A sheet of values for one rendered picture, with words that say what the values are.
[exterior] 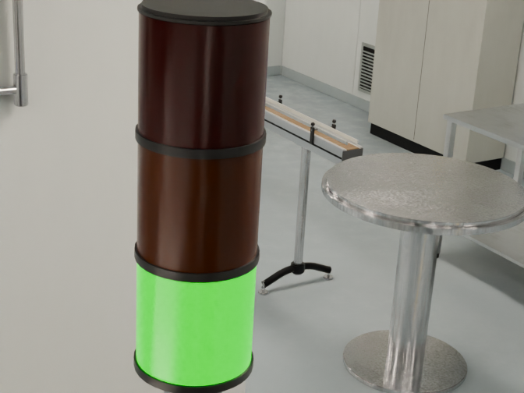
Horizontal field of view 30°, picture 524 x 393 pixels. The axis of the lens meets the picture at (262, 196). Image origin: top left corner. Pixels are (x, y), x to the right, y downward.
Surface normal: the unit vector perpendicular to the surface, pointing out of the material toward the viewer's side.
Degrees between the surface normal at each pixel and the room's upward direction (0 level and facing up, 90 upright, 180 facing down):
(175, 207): 90
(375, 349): 0
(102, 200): 90
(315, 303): 0
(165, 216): 90
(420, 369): 0
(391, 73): 90
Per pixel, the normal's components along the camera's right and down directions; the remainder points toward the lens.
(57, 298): 0.52, 0.33
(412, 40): -0.85, 0.15
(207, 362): 0.31, 0.36
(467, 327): 0.05, -0.93
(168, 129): -0.45, 0.29
